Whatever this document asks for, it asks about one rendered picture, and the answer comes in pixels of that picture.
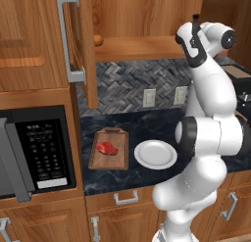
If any red raw steak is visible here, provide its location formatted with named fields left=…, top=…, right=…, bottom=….
left=96, top=141, right=120, bottom=157

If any white round plate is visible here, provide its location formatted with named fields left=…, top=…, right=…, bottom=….
left=133, top=139, right=178, bottom=170

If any wooden cutting board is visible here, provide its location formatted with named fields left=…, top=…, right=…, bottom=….
left=87, top=127, right=129, bottom=171

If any open wooden cabinet door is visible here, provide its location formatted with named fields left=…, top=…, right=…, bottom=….
left=55, top=0, right=99, bottom=110

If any wooden base cabinet door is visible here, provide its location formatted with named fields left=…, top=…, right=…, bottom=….
left=201, top=181, right=251, bottom=242
left=87, top=210, right=162, bottom=242
left=0, top=196, right=90, bottom=242

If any round brown food item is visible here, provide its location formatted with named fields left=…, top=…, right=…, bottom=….
left=93, top=34, right=105, bottom=47

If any black microwave oven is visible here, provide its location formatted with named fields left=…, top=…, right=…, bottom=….
left=0, top=105, right=77, bottom=203

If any wooden drawer front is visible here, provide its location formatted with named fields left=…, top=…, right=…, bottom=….
left=84, top=185, right=156, bottom=215

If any black countertop appliance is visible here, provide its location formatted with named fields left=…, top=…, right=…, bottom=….
left=220, top=64, right=251, bottom=123

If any white wall outlet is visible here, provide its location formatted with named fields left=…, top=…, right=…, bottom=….
left=173, top=85, right=188, bottom=106
left=142, top=88, right=157, bottom=109

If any grey drawer handle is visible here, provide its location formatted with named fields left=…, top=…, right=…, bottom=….
left=113, top=189, right=140, bottom=207

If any open wooden wall cabinet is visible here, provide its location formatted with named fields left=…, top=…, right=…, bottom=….
left=91, top=0, right=251, bottom=64

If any grey cabinet door handle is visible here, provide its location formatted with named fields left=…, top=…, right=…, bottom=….
left=55, top=0, right=87, bottom=84

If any grey base cabinet handle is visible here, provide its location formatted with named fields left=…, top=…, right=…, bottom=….
left=0, top=217, right=13, bottom=242
left=220, top=191, right=239, bottom=221
left=90, top=216, right=101, bottom=242

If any grey microwave handle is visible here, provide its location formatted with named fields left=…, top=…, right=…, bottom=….
left=0, top=117, right=36, bottom=203

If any closed wooden wall cabinet door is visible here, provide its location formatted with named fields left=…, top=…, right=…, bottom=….
left=0, top=0, right=70, bottom=92

